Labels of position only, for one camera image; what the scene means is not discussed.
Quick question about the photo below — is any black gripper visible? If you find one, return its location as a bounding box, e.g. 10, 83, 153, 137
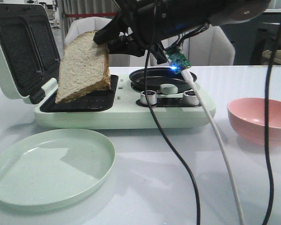
93, 0, 211, 63

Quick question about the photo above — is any bread slice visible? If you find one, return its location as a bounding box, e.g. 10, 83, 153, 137
55, 31, 111, 104

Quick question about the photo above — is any green breakfast maker lid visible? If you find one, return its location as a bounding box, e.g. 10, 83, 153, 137
0, 3, 60, 104

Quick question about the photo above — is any pink plastic bowl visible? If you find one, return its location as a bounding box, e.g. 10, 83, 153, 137
228, 97, 281, 147

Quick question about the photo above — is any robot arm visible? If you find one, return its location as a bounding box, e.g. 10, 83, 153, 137
93, 0, 269, 64

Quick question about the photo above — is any green breakfast maker base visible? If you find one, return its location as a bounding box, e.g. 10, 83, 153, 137
35, 74, 209, 129

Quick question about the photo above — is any left grey upholstered chair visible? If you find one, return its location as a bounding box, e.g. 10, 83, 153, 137
64, 16, 132, 68

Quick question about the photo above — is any grey upholstered chair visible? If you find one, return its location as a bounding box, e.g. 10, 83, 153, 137
64, 16, 132, 68
150, 25, 236, 67

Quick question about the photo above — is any black round frying pan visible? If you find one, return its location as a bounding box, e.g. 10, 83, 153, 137
129, 67, 190, 93

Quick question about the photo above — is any green circuit board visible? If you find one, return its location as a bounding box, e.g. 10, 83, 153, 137
164, 46, 191, 74

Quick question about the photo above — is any left silver control knob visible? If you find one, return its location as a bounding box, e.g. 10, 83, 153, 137
140, 90, 157, 105

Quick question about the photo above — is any silver control knob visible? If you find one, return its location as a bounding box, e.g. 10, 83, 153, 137
140, 90, 157, 105
182, 90, 200, 106

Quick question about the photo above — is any right silver control knob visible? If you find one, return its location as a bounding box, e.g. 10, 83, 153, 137
182, 90, 200, 106

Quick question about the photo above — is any right grey upholstered chair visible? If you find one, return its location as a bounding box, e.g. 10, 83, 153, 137
150, 25, 236, 67

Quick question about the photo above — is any dark washing machine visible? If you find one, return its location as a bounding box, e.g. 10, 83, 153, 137
250, 22, 281, 65

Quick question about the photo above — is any light green round plate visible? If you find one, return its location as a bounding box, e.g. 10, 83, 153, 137
0, 128, 115, 212

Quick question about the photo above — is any white usb cable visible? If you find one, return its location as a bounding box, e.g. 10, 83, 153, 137
181, 69, 245, 225

